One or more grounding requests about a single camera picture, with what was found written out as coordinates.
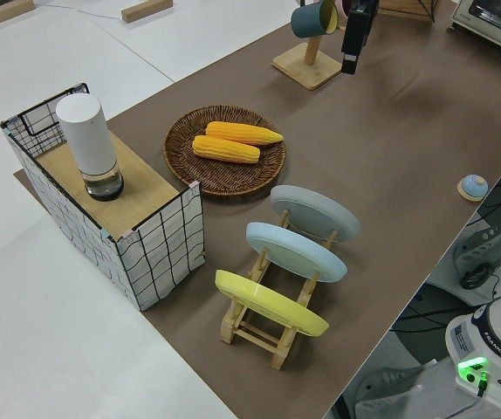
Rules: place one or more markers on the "short wooden block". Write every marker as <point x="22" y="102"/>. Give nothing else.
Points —
<point x="146" y="9"/>

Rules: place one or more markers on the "white cylinder bottle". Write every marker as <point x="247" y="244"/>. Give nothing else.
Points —
<point x="89" y="144"/>

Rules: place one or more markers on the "wooden mug tree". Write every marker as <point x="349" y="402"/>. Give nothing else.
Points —
<point x="309" y="65"/>

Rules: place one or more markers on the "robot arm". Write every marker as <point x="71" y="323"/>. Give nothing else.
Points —
<point x="495" y="349"/>

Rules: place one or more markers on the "blue bell on wooden base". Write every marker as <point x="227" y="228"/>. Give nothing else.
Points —
<point x="474" y="187"/>

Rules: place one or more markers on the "wooden shelf board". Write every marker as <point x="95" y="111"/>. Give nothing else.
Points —
<point x="137" y="192"/>

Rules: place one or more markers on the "white toaster oven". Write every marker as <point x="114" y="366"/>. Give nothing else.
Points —
<point x="495" y="22"/>

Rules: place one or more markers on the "grey power strip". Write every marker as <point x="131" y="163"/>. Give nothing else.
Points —
<point x="479" y="251"/>

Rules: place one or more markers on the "wooden plate rack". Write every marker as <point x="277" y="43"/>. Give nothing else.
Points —
<point x="255" y="338"/>

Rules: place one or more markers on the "grey plate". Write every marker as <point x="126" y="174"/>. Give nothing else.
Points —
<point x="316" y="211"/>

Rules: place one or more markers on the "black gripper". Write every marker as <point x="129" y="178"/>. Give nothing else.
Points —
<point x="359" y="26"/>

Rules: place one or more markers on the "brown table mat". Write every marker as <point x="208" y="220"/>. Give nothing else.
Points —
<point x="386" y="144"/>

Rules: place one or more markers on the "yellow plate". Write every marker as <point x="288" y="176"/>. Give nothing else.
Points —
<point x="268" y="303"/>

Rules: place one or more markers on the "long wooden block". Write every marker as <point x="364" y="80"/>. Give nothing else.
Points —
<point x="2" y="13"/>

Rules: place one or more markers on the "yellow corn cob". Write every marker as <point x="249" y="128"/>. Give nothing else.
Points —
<point x="242" y="132"/>
<point x="226" y="149"/>

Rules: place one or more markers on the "round wicker basket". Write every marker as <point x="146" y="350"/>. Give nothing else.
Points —
<point x="224" y="174"/>

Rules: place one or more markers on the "light blue plate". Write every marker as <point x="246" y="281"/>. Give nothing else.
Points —
<point x="296" y="253"/>

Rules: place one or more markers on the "pink mug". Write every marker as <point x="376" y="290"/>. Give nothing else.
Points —
<point x="344" y="6"/>

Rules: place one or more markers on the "dark blue mug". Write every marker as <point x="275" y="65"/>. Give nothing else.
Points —
<point x="307" y="19"/>

